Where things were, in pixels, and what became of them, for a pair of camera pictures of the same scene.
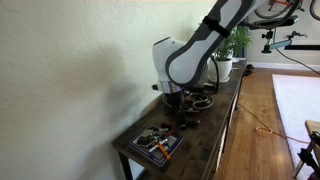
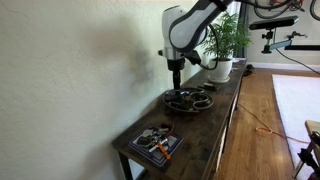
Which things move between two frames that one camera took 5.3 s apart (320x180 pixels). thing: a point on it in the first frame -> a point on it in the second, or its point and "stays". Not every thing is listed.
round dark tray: x=193 y=101 stays
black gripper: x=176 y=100 -> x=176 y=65
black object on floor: x=248 y=70 stays
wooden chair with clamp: x=311 y=154 stays
